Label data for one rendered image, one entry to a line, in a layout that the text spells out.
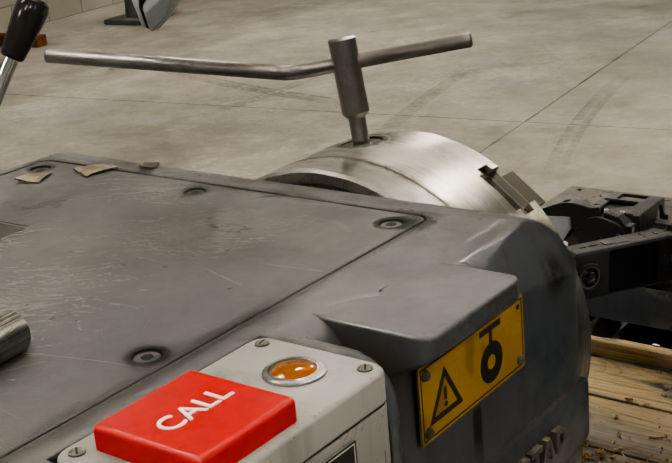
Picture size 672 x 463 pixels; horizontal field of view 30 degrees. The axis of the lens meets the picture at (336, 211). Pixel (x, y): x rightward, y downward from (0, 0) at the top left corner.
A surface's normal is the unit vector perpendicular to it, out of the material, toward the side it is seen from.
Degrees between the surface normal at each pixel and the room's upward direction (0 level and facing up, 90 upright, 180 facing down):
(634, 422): 0
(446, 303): 0
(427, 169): 22
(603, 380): 0
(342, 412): 90
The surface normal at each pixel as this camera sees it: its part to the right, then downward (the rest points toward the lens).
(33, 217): -0.08, -0.95
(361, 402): 0.80, 0.12
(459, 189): 0.36, -0.73
